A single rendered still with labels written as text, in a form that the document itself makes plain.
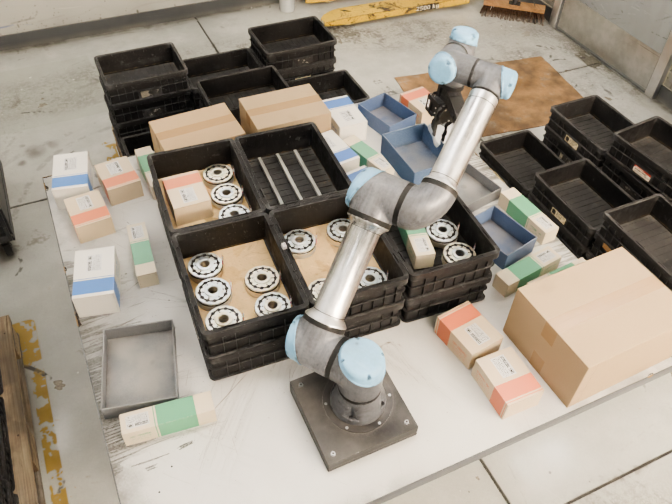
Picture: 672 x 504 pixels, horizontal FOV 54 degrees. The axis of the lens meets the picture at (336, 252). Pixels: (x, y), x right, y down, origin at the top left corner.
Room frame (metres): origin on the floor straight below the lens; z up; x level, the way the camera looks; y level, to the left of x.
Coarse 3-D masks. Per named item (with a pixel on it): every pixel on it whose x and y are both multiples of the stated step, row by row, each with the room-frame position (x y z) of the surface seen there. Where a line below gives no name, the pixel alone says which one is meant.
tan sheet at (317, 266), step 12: (312, 228) 1.51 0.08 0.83; (324, 228) 1.52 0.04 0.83; (324, 240) 1.46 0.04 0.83; (324, 252) 1.41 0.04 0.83; (336, 252) 1.41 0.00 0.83; (300, 264) 1.35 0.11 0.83; (312, 264) 1.36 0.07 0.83; (324, 264) 1.36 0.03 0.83; (372, 264) 1.37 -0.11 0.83; (312, 276) 1.31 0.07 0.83; (324, 276) 1.31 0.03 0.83
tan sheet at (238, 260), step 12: (216, 252) 1.39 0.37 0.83; (228, 252) 1.39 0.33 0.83; (240, 252) 1.39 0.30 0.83; (252, 252) 1.39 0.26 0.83; (264, 252) 1.40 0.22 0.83; (228, 264) 1.34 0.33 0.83; (240, 264) 1.34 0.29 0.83; (252, 264) 1.34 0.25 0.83; (264, 264) 1.35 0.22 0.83; (228, 276) 1.29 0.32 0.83; (240, 276) 1.29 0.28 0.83; (192, 288) 1.24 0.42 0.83; (240, 288) 1.25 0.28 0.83; (240, 300) 1.20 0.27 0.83; (252, 300) 1.20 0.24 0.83; (204, 312) 1.15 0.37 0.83; (240, 312) 1.16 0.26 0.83; (252, 312) 1.16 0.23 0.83; (204, 324) 1.11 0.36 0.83
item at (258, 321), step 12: (252, 216) 1.45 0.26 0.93; (264, 216) 1.45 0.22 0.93; (204, 228) 1.39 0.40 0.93; (276, 240) 1.35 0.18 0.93; (180, 252) 1.29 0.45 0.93; (180, 264) 1.24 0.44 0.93; (288, 264) 1.26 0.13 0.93; (300, 288) 1.17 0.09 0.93; (192, 300) 1.11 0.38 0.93; (276, 312) 1.08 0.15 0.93; (288, 312) 1.09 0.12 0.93; (300, 312) 1.10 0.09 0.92; (240, 324) 1.04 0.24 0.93; (252, 324) 1.05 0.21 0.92; (264, 324) 1.06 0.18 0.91; (204, 336) 1.00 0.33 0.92; (216, 336) 1.01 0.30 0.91
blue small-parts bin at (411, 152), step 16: (416, 128) 1.68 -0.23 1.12; (384, 144) 1.61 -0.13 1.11; (400, 144) 1.65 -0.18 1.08; (416, 144) 1.67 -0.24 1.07; (432, 144) 1.64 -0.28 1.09; (400, 160) 1.52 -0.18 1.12; (416, 160) 1.59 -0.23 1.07; (432, 160) 1.59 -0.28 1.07; (400, 176) 1.51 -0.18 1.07; (416, 176) 1.45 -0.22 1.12
